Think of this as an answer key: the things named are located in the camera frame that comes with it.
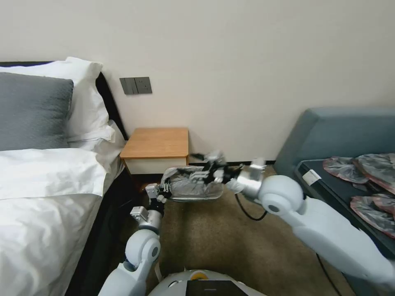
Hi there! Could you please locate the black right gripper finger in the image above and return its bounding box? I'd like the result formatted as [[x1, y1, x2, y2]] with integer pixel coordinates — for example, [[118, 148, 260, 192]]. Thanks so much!
[[188, 170, 217, 185], [191, 151, 228, 169]]

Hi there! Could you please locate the translucent grey garbage bag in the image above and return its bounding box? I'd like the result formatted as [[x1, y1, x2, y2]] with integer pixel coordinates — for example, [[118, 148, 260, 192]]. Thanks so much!
[[160, 150, 230, 201]]

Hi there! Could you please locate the small trash can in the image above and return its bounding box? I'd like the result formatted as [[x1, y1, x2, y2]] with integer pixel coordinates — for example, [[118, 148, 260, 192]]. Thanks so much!
[[168, 183, 225, 204]]

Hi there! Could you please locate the folded grey garbage bag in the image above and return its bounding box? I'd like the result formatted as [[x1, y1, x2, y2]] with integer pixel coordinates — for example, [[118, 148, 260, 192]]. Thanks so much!
[[322, 156, 369, 186], [349, 193, 395, 240], [353, 153, 395, 195]]

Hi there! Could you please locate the wooden nightstand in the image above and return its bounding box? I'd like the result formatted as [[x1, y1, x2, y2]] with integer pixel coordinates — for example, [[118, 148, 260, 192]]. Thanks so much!
[[119, 127, 190, 185]]

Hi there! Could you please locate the white table label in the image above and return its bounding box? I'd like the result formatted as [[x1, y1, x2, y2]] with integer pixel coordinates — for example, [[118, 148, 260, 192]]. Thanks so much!
[[302, 170, 322, 186]]

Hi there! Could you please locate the flat white pillow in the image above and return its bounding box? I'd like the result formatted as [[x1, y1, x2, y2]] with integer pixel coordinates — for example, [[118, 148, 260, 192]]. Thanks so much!
[[66, 119, 125, 173]]

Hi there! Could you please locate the white robot front shell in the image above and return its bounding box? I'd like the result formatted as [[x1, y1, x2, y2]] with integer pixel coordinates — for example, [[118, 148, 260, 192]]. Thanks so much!
[[147, 268, 257, 296]]

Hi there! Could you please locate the black headboard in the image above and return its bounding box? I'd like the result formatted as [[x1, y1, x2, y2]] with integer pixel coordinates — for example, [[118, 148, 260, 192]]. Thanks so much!
[[0, 60, 129, 141]]

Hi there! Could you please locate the black table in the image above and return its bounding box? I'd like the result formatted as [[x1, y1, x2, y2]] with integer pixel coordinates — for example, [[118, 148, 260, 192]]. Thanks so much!
[[294, 158, 395, 258]]

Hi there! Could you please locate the white duvet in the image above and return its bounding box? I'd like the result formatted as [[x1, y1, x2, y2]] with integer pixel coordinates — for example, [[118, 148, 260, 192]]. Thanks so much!
[[0, 147, 124, 296]]

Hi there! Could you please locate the teal sofa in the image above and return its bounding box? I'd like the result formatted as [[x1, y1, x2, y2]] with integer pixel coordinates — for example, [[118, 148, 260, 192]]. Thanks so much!
[[274, 107, 395, 175]]

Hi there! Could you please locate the large white pillow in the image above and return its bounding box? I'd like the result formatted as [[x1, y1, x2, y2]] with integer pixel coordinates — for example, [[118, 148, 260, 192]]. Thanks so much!
[[0, 56, 111, 140]]

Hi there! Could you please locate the grey textured pillow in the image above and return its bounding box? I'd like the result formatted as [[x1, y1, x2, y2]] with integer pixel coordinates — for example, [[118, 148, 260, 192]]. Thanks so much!
[[0, 72, 74, 152]]

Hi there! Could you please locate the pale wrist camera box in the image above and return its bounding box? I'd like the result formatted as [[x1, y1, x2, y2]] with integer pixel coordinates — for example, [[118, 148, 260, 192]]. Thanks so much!
[[145, 183, 159, 200]]

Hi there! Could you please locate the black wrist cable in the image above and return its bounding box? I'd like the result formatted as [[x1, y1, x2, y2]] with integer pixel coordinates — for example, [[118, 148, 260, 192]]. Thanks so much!
[[234, 184, 270, 221]]

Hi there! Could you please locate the black bed frame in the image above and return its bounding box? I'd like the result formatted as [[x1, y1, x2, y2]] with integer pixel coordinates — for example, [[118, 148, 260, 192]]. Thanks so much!
[[63, 168, 147, 296]]

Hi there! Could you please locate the grey wall switch panel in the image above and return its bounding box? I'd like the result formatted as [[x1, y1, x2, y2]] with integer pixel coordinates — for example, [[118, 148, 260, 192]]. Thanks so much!
[[119, 76, 153, 95]]

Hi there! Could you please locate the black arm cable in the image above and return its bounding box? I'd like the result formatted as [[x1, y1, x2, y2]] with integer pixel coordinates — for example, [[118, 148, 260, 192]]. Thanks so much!
[[316, 251, 330, 280]]

